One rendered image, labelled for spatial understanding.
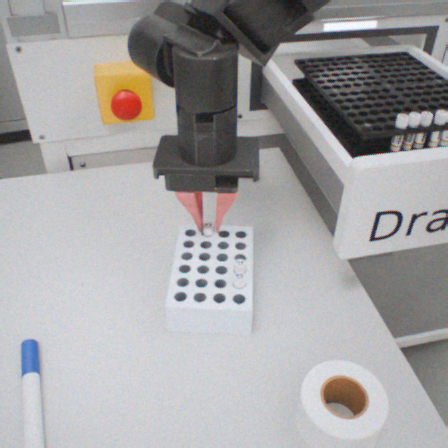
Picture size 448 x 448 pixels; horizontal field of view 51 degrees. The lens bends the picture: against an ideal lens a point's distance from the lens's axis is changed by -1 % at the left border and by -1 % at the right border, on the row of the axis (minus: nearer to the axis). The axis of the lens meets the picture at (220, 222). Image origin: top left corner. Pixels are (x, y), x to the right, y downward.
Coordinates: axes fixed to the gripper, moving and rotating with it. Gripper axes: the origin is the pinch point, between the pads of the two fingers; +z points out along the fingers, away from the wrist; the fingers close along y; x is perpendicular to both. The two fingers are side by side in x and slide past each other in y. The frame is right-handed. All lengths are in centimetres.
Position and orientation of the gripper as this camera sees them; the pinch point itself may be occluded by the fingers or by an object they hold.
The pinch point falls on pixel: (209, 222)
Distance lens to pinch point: 52.5
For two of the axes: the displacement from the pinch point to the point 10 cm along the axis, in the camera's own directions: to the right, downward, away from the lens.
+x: -0.5, 6.3, -7.7
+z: 0.0, 7.7, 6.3
